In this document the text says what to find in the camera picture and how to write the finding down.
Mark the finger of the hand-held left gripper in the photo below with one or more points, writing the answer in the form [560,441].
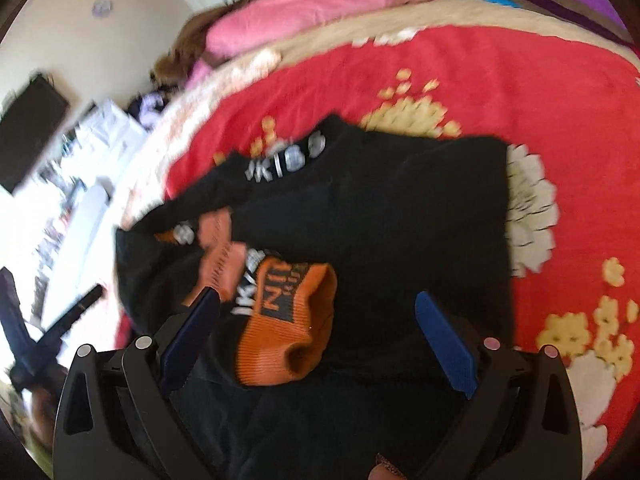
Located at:
[10,310]
[75,312]

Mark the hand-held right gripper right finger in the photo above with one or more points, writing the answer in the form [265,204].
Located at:
[447,345]

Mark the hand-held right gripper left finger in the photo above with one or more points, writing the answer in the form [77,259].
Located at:
[192,335]

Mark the black sweater with orange cuffs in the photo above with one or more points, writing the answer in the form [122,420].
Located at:
[390,220]

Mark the dark clothes pile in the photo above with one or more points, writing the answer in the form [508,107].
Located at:
[147,107]

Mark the red floral blanket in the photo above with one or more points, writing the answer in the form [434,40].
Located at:
[560,110]

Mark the brown coat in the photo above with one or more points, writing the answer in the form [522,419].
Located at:
[185,45]

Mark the pink quilt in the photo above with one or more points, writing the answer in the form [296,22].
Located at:
[320,5]

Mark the black wall television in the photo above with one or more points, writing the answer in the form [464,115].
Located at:
[30,130]

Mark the round wall clock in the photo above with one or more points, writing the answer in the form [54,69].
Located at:
[102,8]

